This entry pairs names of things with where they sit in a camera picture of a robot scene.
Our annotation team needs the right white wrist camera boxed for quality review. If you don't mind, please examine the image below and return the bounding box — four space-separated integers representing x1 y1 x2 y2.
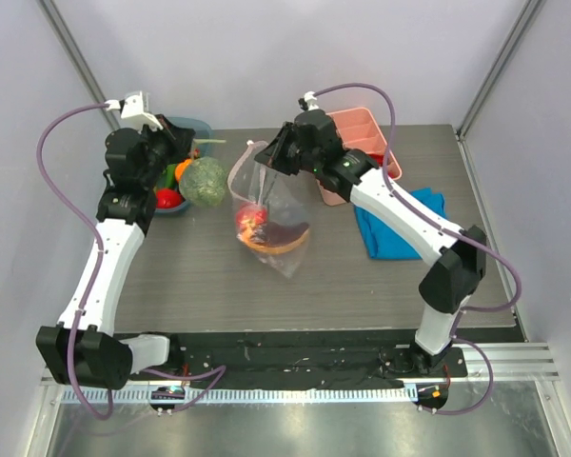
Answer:
298 91 319 111

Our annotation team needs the green netted melon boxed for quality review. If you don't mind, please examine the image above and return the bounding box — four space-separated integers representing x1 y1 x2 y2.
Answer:
179 140 227 208

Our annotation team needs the green pepper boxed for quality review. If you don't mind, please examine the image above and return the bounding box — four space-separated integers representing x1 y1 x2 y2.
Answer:
158 164 177 189

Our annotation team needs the clear zip top bag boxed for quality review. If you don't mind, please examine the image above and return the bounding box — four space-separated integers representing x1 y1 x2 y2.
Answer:
226 140 311 278

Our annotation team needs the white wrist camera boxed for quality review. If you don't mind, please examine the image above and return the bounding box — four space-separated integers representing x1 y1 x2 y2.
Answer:
298 91 319 111
106 90 164 131

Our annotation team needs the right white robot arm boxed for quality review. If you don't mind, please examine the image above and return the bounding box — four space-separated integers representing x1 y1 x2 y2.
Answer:
254 109 486 376

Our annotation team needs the blue plastic fruit basket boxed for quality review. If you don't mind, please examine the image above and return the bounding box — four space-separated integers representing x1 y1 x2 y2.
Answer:
155 116 215 217

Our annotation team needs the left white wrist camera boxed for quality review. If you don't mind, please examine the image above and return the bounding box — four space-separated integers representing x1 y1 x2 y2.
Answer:
106 90 164 131

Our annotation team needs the brown sliced bread toy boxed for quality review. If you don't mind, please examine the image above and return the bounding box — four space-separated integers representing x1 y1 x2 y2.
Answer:
238 222 310 255

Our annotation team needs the blue folded cloth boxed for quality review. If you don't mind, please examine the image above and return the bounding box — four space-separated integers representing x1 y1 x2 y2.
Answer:
354 188 446 261

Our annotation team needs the orange tangerine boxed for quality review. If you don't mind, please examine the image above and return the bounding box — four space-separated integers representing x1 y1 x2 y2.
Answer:
174 159 193 182

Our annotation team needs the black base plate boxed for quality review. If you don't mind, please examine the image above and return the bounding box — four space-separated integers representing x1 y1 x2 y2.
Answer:
151 329 468 389

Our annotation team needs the white slotted cable duct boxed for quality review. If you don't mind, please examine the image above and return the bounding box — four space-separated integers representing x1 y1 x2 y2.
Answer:
61 386 419 406

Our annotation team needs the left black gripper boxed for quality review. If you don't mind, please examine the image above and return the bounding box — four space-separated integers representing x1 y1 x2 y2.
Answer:
136 114 194 189

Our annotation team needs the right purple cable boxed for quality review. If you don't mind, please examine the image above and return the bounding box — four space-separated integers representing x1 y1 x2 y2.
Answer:
308 83 523 416

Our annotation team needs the pink compartment tray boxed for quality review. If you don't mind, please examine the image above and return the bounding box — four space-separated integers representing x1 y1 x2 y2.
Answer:
328 107 402 181

